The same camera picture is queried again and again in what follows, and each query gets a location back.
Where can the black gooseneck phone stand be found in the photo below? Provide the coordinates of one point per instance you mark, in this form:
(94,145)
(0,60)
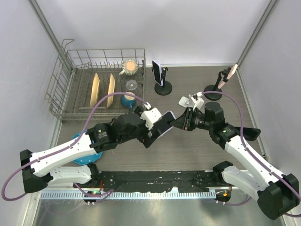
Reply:
(216,96)

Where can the pink phone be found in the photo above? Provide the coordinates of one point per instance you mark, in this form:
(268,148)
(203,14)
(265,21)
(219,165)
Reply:
(228,76)

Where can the white slotted cable duct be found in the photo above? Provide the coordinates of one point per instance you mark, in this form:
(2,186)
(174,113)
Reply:
(174,194)

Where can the grey wire dish rack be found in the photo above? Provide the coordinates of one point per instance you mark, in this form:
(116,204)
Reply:
(70,85)

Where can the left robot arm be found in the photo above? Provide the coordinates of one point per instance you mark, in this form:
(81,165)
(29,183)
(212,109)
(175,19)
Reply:
(47,167)

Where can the right yellow plate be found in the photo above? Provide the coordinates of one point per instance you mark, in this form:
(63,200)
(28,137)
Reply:
(111,90)

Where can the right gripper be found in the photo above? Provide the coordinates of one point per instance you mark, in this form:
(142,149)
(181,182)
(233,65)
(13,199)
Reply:
(184,122)

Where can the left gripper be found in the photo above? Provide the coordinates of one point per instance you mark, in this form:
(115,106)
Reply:
(146,139)

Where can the blue polka dot plate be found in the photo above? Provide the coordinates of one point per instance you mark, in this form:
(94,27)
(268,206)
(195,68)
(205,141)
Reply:
(88,158)

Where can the phone in white case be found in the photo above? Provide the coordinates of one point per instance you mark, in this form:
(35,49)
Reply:
(157,71)

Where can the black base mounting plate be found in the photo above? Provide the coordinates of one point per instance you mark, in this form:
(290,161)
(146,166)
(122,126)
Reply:
(186,181)

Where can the white folding phone stand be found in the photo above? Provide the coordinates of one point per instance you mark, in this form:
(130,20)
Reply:
(184,102)

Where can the cream ribbed mug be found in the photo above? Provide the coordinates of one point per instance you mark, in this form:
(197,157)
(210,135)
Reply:
(129,67)

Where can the yellow plate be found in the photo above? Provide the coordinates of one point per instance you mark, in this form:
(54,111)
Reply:
(111,90)
(95,90)

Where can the clear glass cup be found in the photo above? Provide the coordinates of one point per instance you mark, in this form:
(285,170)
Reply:
(134,87)

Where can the left yellow plate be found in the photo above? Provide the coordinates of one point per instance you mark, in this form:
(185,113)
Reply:
(95,90)

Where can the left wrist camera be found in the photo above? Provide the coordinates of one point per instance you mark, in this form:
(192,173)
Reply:
(151,115)

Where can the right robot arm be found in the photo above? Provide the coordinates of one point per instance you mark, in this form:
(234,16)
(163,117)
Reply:
(276,193)

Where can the lavender case phone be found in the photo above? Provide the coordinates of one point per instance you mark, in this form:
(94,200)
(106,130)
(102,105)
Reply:
(164,124)

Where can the black round-base phone stand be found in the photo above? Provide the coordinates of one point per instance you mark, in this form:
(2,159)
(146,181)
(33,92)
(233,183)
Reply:
(167,86)

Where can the blue ceramic mug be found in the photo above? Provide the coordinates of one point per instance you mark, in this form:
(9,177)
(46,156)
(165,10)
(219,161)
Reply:
(128,102)

